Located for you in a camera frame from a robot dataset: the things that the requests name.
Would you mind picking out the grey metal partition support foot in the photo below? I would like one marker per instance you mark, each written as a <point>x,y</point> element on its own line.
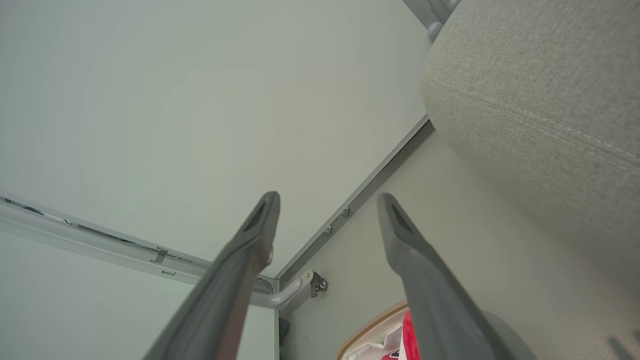
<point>282,296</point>

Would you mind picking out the long grey partition base rail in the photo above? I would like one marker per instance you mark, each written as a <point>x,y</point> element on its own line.
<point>360,192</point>

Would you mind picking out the short grey partition foot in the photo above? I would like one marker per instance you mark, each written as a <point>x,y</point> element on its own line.
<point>434,31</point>

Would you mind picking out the grey fabric sofa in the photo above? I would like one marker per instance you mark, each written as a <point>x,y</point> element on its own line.
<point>540,100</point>

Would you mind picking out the tall grey partition post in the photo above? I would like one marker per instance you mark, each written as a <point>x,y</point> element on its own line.
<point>425,9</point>

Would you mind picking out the red basketball jersey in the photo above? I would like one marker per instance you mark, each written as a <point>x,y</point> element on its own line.
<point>410,335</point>

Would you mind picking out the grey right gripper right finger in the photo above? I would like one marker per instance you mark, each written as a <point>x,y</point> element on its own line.
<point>430,300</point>

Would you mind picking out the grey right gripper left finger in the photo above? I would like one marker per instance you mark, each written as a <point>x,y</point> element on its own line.
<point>225,280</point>

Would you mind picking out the black caster wheel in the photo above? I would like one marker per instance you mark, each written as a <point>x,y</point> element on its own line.
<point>320,285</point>

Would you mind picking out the white basket liner cloth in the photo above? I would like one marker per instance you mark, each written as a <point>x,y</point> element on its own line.
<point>377,347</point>

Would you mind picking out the white laundry basket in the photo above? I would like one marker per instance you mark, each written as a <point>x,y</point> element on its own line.
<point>367,330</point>

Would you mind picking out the short grey partition base rail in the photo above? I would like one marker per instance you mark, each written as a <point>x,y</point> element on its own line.
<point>277,335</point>

